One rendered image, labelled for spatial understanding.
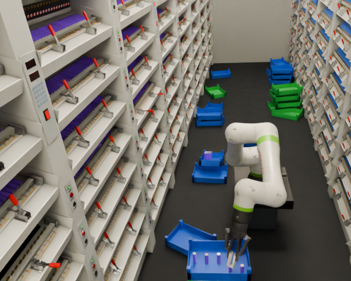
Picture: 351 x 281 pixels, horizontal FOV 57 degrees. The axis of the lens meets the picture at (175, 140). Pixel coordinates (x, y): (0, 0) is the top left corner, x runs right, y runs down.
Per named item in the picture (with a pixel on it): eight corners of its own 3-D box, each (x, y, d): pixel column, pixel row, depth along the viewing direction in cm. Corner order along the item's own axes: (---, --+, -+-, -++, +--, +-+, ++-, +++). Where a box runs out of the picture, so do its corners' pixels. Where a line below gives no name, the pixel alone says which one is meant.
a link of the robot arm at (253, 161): (244, 166, 231) (245, 143, 221) (267, 166, 229) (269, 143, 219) (245, 177, 220) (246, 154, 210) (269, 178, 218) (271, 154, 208)
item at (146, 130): (162, 116, 249) (166, 100, 241) (140, 160, 198) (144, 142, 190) (137, 108, 250) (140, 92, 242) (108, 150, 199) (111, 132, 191)
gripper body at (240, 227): (252, 221, 152) (248, 239, 153) (235, 214, 156) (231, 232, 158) (245, 224, 146) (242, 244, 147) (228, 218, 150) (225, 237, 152)
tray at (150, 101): (160, 93, 239) (162, 81, 234) (135, 133, 188) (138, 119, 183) (134, 85, 240) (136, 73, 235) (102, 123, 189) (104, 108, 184)
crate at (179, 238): (217, 242, 227) (217, 234, 223) (202, 263, 213) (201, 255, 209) (181, 227, 243) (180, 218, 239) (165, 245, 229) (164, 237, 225)
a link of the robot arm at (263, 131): (253, 134, 190) (254, 117, 181) (275, 134, 187) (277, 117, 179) (254, 156, 176) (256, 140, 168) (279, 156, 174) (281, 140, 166)
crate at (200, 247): (246, 247, 171) (247, 236, 167) (250, 281, 153) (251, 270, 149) (189, 247, 174) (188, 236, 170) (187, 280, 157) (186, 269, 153)
